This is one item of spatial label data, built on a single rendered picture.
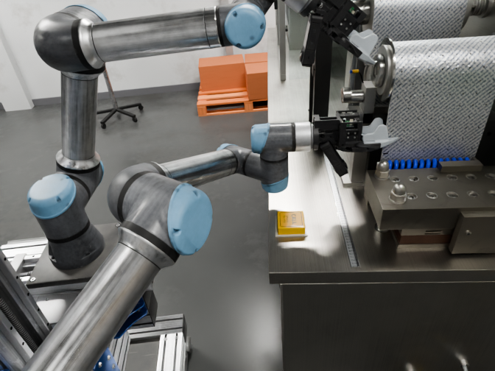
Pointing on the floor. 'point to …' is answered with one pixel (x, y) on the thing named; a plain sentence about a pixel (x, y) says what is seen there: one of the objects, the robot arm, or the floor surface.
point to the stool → (116, 104)
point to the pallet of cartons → (233, 82)
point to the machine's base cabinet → (388, 326)
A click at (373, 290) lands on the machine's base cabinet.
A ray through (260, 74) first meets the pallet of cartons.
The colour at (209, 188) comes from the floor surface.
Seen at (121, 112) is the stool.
